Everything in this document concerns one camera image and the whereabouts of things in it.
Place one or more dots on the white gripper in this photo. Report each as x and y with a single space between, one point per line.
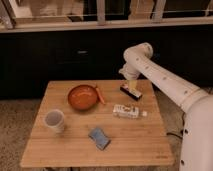
130 74

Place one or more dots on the orange ceramic bowl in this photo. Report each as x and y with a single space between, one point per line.
82 97

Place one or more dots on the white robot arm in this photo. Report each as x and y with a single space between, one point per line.
197 143

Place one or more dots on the clear plastic bottle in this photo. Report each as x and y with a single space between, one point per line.
128 111

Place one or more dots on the orange carrot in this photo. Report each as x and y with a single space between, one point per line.
100 95

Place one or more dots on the blue sponge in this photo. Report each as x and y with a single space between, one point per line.
100 139

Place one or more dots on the wooden table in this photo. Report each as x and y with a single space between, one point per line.
134 142

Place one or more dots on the white plastic cup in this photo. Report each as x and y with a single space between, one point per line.
54 120

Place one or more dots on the dark cabinet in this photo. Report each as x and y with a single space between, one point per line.
29 60

